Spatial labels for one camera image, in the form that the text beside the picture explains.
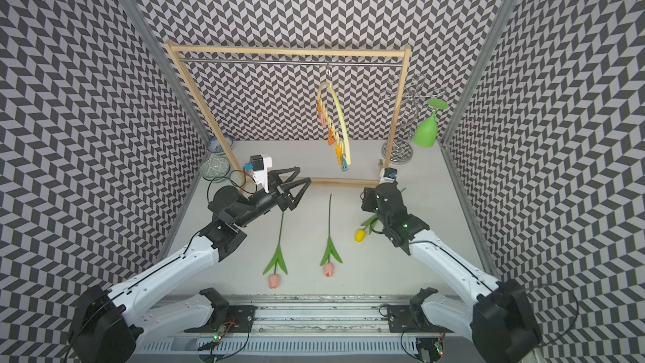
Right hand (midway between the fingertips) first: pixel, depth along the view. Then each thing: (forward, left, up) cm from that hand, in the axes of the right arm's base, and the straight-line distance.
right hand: (369, 194), depth 83 cm
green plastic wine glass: (+20, -21, +8) cm, 30 cm away
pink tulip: (-13, +13, -15) cm, 24 cm away
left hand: (-6, +19, +18) cm, 27 cm away
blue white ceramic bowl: (+35, +68, -12) cm, 77 cm away
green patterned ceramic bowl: (+21, +63, -11) cm, 67 cm away
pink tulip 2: (-16, +31, -15) cm, 38 cm away
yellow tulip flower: (-8, +2, -14) cm, 16 cm away
